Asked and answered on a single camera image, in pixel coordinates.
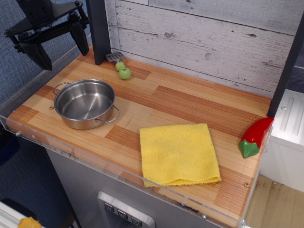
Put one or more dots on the green handled grey spatula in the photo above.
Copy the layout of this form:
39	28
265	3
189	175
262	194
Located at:
123	71

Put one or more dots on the clear acrylic front guard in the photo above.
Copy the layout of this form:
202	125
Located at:
83	175

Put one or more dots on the dark grey right post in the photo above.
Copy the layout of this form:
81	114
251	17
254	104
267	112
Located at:
287	70

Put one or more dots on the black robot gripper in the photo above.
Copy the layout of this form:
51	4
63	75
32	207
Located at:
44	21

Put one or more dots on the dark grey post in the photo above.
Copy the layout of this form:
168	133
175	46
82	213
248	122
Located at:
99	29
287	70

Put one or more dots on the white aluminium side rail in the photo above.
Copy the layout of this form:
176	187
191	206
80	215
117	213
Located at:
288	125

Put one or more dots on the yellow object bottom left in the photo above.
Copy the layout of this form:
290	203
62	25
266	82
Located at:
29	223

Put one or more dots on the silver dispenser button panel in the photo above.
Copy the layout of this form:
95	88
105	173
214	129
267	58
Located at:
117	214

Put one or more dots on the red toy chili pepper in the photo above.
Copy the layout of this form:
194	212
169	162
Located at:
251	140

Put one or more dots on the stainless steel pot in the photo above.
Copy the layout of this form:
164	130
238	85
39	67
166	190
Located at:
85	104

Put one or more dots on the yellow cloth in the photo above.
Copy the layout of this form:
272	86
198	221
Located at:
176	155

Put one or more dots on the dark grey left post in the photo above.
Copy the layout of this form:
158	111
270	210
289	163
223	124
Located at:
99	29

